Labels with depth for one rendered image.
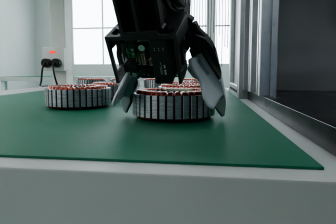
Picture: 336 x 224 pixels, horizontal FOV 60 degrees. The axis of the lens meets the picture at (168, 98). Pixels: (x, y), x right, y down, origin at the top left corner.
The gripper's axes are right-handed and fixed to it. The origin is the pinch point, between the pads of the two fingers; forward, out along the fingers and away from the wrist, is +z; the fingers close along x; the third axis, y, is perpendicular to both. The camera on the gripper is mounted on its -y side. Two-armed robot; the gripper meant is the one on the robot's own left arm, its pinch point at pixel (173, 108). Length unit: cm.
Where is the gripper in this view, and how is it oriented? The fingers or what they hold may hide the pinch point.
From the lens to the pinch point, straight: 40.1
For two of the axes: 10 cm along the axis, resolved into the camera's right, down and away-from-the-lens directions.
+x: 9.6, 0.2, -2.6
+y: -2.3, 5.7, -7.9
